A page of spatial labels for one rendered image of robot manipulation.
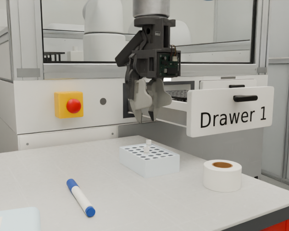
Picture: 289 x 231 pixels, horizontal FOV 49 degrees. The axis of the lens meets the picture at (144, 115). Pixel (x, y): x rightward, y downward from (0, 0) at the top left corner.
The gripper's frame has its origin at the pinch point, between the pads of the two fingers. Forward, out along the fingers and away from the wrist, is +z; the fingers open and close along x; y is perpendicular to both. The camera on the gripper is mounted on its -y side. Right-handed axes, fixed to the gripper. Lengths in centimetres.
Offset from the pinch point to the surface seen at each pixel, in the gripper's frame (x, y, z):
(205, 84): 48, -22, -4
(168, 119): 14.1, -6.7, 3.4
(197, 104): 12.3, 4.6, -1.8
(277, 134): 218, -75, 48
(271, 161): 219, -79, 73
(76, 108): -2.7, -24.9, 0.9
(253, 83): 74, -17, -4
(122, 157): -2.6, -4.7, 10.0
